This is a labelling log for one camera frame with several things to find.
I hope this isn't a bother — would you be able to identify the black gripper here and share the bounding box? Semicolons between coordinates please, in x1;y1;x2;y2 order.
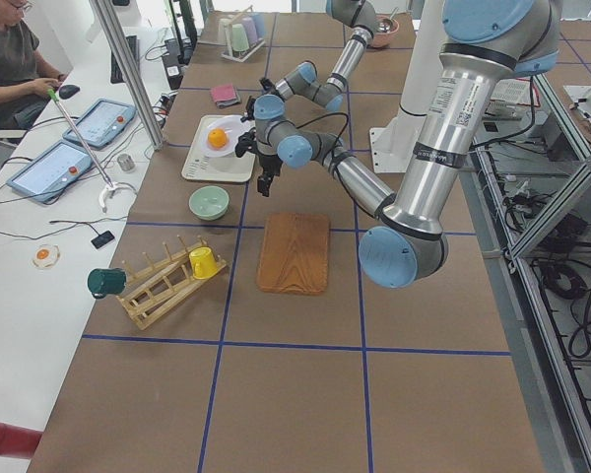
240;77;285;122
234;128;282;197

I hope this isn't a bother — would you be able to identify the white round plate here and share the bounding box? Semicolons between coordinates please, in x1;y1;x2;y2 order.
199;115;251;158

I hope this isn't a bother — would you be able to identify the orange fruit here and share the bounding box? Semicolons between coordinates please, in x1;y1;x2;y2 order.
207;128;229;150

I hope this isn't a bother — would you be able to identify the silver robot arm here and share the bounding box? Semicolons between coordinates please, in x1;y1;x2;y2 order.
240;1;562;288
261;1;376;128

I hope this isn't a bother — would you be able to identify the cream bear tray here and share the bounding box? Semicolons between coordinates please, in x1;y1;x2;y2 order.
181;114;255;183

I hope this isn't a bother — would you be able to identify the pink cloth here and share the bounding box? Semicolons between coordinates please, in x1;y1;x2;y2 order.
210;84;239;106

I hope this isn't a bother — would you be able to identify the grey cloth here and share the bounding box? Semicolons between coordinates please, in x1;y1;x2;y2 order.
217;96;240;108

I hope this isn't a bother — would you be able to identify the green pastel cup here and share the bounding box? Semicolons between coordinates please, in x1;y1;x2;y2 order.
231;24;249;56

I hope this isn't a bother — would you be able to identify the green ceramic bowl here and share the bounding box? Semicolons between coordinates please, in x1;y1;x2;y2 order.
188;185;230;221

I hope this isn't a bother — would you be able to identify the purple pastel cup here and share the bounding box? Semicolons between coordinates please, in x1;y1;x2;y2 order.
240;16;258;45

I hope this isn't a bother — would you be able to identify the blue pastel cup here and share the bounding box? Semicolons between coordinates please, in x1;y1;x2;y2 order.
250;12;266;38

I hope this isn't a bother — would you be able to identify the beige pastel cup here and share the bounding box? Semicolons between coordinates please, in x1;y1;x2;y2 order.
218;18;231;46

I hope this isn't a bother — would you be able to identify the wooden cutting board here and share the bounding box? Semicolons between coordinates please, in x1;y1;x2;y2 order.
256;212;330;296

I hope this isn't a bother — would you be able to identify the yellow cup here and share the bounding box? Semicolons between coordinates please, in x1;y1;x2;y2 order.
189;246;219;280

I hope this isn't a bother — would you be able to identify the pink bowl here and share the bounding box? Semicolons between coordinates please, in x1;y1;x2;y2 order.
369;19;399;48

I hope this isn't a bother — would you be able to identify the metal scoop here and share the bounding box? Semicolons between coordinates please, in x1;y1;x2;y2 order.
377;7;399;34

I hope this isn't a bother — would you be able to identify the small metal cylinder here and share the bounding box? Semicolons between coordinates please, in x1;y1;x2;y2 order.
116;153;135;172

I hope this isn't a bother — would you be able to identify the grabber stick tool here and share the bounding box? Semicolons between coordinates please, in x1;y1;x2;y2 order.
47;89;138;213

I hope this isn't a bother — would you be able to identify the wooden dish rack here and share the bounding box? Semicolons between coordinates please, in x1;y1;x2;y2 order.
116;236;228;330

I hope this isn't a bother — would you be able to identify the small black device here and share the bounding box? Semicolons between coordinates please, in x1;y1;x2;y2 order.
91;231;115;249

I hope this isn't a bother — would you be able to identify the upper teach pendant tablet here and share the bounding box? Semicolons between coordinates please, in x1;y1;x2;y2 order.
75;99;137;150

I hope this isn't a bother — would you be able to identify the teach pendant tablet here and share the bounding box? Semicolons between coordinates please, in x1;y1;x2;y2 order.
7;141;93;203
75;99;137;150

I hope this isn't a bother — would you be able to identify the dark green cup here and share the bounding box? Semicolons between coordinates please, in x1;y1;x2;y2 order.
87;268;127;299

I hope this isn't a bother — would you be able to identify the black computer mouse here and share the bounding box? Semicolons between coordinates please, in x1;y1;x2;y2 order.
58;84;81;100

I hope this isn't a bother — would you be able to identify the lower teach pendant tablet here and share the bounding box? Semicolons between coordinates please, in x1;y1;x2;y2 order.
7;141;93;203

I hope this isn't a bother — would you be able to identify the fried egg toy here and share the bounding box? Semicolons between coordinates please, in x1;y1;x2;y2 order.
32;244;61;270

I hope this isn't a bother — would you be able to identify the seated person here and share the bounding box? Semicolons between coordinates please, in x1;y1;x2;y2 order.
0;1;66;130

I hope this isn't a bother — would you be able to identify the red cylinder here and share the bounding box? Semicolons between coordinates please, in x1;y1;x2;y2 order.
0;423;42;459

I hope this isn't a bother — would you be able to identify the white wire cup rack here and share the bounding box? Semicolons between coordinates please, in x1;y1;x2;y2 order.
218;6;266;63

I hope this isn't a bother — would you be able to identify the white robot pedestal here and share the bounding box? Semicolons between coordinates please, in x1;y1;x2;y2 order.
369;0;446;173

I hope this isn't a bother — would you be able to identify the aluminium frame post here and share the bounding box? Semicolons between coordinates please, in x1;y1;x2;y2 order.
91;0;164;151

